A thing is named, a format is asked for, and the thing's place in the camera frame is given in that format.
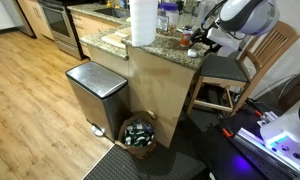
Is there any orange clamp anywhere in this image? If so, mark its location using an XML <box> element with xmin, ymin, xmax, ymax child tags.
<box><xmin>222</xmin><ymin>127</ymin><xmax>234</xmax><ymax>138</ymax></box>

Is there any light wood counter cabinet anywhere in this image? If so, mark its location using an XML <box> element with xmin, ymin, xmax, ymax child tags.
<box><xmin>69</xmin><ymin>3</ymin><xmax>239</xmax><ymax>149</ymax></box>

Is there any plastic jar with purple lid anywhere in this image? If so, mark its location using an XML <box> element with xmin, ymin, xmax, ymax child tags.
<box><xmin>157</xmin><ymin>2</ymin><xmax>180</xmax><ymax>36</ymax></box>

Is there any wooden chair with grey seat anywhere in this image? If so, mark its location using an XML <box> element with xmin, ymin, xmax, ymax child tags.
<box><xmin>186</xmin><ymin>20</ymin><xmax>300</xmax><ymax>117</ymax></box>

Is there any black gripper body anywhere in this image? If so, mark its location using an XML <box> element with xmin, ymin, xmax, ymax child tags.
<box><xmin>195</xmin><ymin>29</ymin><xmax>214</xmax><ymax>48</ymax></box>

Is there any stainless steel refrigerator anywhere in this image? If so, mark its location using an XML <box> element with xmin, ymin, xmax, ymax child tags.
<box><xmin>0</xmin><ymin>0</ymin><xmax>36</xmax><ymax>38</ymax></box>

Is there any dark dotted floor mat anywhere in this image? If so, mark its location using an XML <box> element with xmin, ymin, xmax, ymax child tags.
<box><xmin>83</xmin><ymin>108</ymin><xmax>231</xmax><ymax>180</ymax></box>

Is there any metal robot mounting plate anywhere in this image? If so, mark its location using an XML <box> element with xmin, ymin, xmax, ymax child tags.
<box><xmin>234</xmin><ymin>111</ymin><xmax>300</xmax><ymax>180</ymax></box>

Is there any brown paper bag of recyclables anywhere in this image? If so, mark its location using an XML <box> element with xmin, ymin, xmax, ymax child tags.
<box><xmin>115</xmin><ymin>110</ymin><xmax>158</xmax><ymax>159</ymax></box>

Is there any kitchen sink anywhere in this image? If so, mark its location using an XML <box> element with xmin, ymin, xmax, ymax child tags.
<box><xmin>94</xmin><ymin>7</ymin><xmax>131</xmax><ymax>19</ymax></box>

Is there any stainless steel oven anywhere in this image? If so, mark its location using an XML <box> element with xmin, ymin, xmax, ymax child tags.
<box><xmin>38</xmin><ymin>0</ymin><xmax>84</xmax><ymax>60</ymax></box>

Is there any white paper towel roll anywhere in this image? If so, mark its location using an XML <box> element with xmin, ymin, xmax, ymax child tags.
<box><xmin>129</xmin><ymin>0</ymin><xmax>159</xmax><ymax>47</ymax></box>

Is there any light wooden cutting board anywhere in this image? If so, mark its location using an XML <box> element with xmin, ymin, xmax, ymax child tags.
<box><xmin>101</xmin><ymin>26</ymin><xmax>133</xmax><ymax>49</ymax></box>

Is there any clear plastic cup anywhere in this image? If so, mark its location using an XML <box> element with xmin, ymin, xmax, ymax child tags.
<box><xmin>194</xmin><ymin>0</ymin><xmax>218</xmax><ymax>31</ymax></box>

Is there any orange label pill bottle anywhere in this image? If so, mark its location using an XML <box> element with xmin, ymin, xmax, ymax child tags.
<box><xmin>179</xmin><ymin>25</ymin><xmax>193</xmax><ymax>48</ymax></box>

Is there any stainless steel trash can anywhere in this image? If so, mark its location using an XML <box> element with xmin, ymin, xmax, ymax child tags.
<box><xmin>65</xmin><ymin>61</ymin><xmax>131</xmax><ymax>142</ymax></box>

